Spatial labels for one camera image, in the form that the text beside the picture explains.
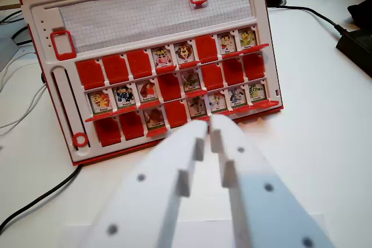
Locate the black cable into black box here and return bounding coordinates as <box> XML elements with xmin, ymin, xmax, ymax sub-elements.
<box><xmin>266</xmin><ymin>4</ymin><xmax>348</xmax><ymax>34</ymax></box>

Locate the white cable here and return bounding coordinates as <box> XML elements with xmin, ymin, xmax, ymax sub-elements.
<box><xmin>0</xmin><ymin>82</ymin><xmax>49</xmax><ymax>130</ymax></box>

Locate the black cable beside board rim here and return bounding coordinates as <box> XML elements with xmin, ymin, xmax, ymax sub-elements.
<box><xmin>0</xmin><ymin>166</ymin><xmax>82</xmax><ymax>233</ymax></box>

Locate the black box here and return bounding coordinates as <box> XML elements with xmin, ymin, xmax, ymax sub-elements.
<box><xmin>335</xmin><ymin>28</ymin><xmax>372</xmax><ymax>80</ymax></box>

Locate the black bulky object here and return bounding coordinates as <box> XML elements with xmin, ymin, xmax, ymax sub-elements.
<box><xmin>347</xmin><ymin>0</ymin><xmax>372</xmax><ymax>31</ymax></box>

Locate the thin black cable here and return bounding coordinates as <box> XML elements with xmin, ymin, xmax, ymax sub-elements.
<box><xmin>0</xmin><ymin>9</ymin><xmax>24</xmax><ymax>25</ymax></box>

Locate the grey flat box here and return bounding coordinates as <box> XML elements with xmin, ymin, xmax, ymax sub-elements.
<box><xmin>0</xmin><ymin>35</ymin><xmax>20</xmax><ymax>72</ymax></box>

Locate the red and white game board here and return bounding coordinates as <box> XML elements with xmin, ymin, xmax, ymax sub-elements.
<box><xmin>13</xmin><ymin>0</ymin><xmax>284</xmax><ymax>167</ymax></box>

